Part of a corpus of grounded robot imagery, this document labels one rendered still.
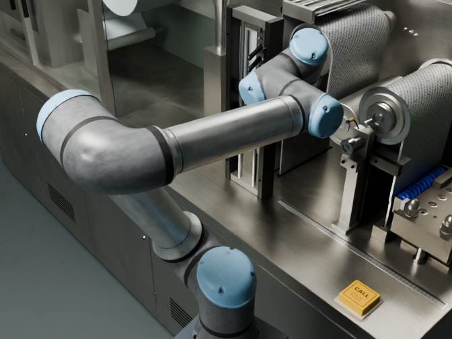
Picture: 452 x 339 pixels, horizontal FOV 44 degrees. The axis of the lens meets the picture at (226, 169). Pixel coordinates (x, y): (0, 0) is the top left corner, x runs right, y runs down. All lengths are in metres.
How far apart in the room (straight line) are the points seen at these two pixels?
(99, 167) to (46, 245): 2.16
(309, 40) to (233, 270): 0.47
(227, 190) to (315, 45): 0.70
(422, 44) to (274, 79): 0.71
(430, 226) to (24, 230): 2.19
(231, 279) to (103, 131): 0.42
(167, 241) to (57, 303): 1.58
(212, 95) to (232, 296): 1.03
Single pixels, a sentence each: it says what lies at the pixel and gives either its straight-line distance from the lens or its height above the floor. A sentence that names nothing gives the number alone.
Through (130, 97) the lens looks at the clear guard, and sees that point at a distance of 2.10.
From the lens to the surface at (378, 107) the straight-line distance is 1.39.
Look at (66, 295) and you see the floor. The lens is 2.69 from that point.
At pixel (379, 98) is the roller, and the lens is 1.40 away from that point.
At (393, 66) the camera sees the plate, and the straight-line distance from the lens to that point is 1.77.
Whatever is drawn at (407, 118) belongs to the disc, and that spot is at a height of 1.27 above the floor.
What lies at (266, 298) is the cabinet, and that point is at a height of 0.71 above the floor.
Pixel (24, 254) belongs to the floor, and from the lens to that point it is 2.95.
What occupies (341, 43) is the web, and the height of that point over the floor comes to 1.37.
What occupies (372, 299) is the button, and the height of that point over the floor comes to 0.92.
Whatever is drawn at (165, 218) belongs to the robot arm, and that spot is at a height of 1.22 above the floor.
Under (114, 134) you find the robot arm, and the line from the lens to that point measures 0.84.
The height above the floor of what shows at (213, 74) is 1.09.
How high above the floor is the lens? 1.91
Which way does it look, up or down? 35 degrees down
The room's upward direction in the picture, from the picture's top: straight up
